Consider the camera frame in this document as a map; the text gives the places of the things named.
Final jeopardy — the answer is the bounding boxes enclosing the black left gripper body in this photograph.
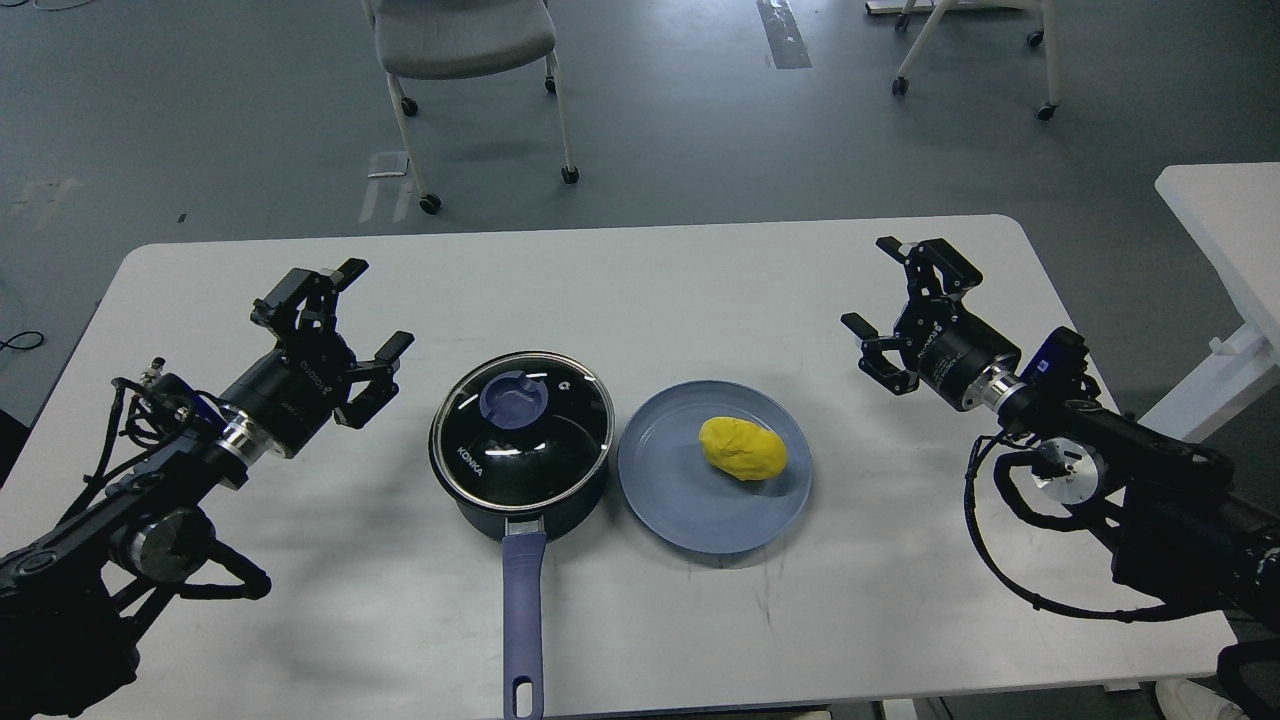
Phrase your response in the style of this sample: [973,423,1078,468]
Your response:
[220,334,356,459]

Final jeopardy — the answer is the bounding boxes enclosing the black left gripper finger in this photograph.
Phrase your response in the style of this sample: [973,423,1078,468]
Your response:
[250,258,369,351]
[334,331,415,430]

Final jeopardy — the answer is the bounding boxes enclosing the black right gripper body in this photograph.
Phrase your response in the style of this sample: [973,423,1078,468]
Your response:
[893,305,1021,413]

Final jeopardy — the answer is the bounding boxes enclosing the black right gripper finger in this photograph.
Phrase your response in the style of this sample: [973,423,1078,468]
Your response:
[840,313,923,396]
[876,236,984,323]

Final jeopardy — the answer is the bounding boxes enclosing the glass pot lid blue knob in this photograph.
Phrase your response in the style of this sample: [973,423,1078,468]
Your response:
[429,351,616,505]

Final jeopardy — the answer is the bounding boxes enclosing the yellow toy potato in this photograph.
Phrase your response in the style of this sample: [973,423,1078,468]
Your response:
[698,416,788,482]

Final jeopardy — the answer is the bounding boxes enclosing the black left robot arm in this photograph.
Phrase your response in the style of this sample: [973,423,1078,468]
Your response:
[1,258,413,719]

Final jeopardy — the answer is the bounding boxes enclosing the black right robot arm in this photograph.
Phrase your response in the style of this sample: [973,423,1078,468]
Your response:
[841,236,1279,630]

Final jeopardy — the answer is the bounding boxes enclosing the white chair legs with castors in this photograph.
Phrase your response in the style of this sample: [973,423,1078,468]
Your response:
[861,1,1064,124]

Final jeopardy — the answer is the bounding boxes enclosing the blue round plate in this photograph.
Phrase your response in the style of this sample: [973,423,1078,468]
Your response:
[616,380,813,555]

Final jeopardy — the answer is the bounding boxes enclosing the grey office chair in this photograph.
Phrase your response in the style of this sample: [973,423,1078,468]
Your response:
[361,1,580,215]

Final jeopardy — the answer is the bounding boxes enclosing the white side table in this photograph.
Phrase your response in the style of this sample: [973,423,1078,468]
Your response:
[1138,161,1280,443]

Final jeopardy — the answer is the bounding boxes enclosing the white shoe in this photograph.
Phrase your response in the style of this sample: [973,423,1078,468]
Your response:
[1155,679,1249,720]

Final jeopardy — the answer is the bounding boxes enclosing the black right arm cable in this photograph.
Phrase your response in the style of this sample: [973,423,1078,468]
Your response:
[963,432,1216,623]

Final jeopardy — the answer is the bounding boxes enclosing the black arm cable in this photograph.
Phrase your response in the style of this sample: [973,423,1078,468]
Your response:
[55,378,273,603]
[963,432,1216,623]

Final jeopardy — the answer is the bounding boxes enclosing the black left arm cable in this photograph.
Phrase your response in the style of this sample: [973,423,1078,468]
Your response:
[55,378,273,603]

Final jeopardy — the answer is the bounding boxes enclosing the dark saucepan with blue handle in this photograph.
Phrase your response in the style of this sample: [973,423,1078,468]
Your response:
[429,350,616,719]

